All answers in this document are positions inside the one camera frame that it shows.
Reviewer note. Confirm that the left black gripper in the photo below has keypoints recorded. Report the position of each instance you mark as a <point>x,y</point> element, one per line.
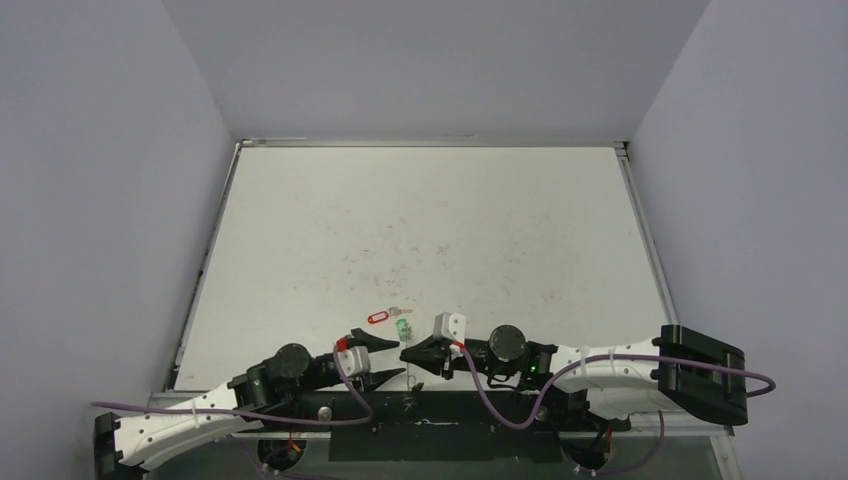
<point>372,379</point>

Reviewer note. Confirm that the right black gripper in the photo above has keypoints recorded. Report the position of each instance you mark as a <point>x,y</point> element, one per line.
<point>441,356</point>

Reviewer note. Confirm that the green tagged key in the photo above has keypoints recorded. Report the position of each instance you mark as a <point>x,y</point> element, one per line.
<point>401,326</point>

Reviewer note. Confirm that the red tagged key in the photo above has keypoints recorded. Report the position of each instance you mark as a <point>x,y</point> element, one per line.
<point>384,315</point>

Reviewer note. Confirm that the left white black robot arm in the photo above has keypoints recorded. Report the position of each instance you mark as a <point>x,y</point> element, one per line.
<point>131,441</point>

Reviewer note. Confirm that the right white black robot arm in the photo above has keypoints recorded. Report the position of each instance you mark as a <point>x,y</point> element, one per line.
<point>679,369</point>

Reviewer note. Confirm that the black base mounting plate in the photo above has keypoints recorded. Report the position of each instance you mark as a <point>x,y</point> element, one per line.
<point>450,426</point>

